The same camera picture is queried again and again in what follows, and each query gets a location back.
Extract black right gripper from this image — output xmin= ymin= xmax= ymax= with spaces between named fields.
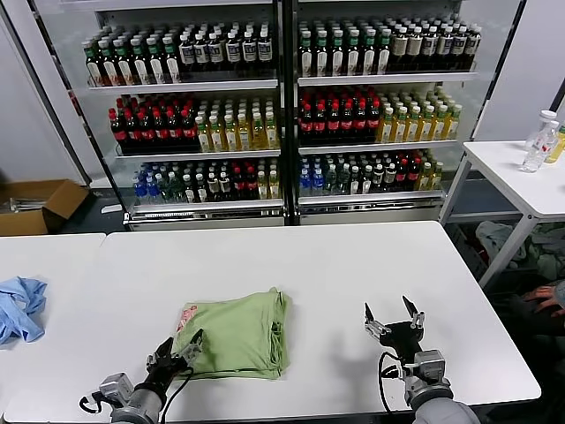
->
xmin=363 ymin=294 xmax=427 ymax=358

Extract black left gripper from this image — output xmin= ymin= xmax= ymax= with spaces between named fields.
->
xmin=146 ymin=328 xmax=206 ymax=390

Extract green polo shirt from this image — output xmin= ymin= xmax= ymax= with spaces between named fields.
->
xmin=169 ymin=286 xmax=295 ymax=381

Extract grey green clothes pile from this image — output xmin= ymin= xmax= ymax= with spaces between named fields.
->
xmin=528 ymin=223 xmax=565 ymax=281

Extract person bare hand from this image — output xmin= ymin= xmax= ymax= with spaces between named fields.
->
xmin=523 ymin=284 xmax=560 ymax=317

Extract black plastic crate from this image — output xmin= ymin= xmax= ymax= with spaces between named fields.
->
xmin=447 ymin=222 xmax=490 ymax=276

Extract beverage display cabinet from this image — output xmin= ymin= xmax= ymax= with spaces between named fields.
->
xmin=281 ymin=0 xmax=530 ymax=225
xmin=0 ymin=0 xmax=290 ymax=231

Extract person dark trousers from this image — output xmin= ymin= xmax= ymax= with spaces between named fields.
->
xmin=490 ymin=286 xmax=565 ymax=354

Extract grey white cloth pile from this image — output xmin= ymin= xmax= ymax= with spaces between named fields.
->
xmin=473 ymin=219 xmax=528 ymax=269

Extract crumpled blue cloth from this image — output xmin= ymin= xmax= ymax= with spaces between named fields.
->
xmin=0 ymin=276 xmax=49 ymax=345

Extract white side table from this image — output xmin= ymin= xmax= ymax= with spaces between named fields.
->
xmin=438 ymin=139 xmax=565 ymax=288

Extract brown cardboard box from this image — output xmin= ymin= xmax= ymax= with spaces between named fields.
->
xmin=0 ymin=178 xmax=90 ymax=237

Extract bundle of metal rods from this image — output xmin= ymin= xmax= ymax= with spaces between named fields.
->
xmin=7 ymin=195 xmax=47 ymax=213

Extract clear bottle red label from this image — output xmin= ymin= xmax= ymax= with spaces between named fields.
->
xmin=520 ymin=120 xmax=560 ymax=173

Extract yellow drink bottle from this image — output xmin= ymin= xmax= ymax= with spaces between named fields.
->
xmin=544 ymin=125 xmax=565 ymax=163

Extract clear bottle white cap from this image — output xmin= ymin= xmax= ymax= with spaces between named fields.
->
xmin=524 ymin=109 xmax=559 ymax=148

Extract green cap white label bottle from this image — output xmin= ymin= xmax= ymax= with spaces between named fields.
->
xmin=147 ymin=36 xmax=165 ymax=84
xmin=329 ymin=29 xmax=345 ymax=76
xmin=100 ymin=38 xmax=117 ymax=85
xmin=314 ymin=30 xmax=329 ymax=76
xmin=85 ymin=39 xmax=101 ymax=85
xmin=116 ymin=38 xmax=132 ymax=85
xmin=163 ymin=35 xmax=181 ymax=83
xmin=299 ymin=32 xmax=314 ymax=76
xmin=345 ymin=28 xmax=360 ymax=75
xmin=361 ymin=27 xmax=376 ymax=75
xmin=132 ymin=37 xmax=149 ymax=84
xmin=376 ymin=26 xmax=391 ymax=74

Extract dark bottle beige label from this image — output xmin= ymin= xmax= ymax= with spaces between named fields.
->
xmin=391 ymin=26 xmax=408 ymax=72
xmin=406 ymin=26 xmax=422 ymax=72

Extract dark bottle blue white label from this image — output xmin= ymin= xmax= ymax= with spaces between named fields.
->
xmin=241 ymin=30 xmax=258 ymax=69
xmin=193 ymin=33 xmax=208 ymax=70
xmin=224 ymin=31 xmax=241 ymax=69
xmin=207 ymin=32 xmax=223 ymax=70
xmin=256 ymin=29 xmax=273 ymax=69
xmin=179 ymin=34 xmax=195 ymax=71

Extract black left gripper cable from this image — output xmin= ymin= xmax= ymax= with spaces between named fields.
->
xmin=159 ymin=366 xmax=196 ymax=420

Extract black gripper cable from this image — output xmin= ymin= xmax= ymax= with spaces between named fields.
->
xmin=377 ymin=351 xmax=411 ymax=414
xmin=159 ymin=366 xmax=196 ymax=420

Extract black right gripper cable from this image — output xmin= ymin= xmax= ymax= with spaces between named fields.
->
xmin=377 ymin=351 xmax=411 ymax=414

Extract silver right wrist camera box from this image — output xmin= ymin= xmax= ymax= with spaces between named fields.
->
xmin=416 ymin=349 xmax=452 ymax=384

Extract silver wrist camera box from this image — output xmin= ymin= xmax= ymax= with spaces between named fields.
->
xmin=416 ymin=349 xmax=452 ymax=384
xmin=99 ymin=373 xmax=134 ymax=401

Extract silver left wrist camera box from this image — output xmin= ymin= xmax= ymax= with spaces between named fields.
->
xmin=99 ymin=373 xmax=134 ymax=401

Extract black left camera cable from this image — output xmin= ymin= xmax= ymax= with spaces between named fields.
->
xmin=78 ymin=390 xmax=111 ymax=414

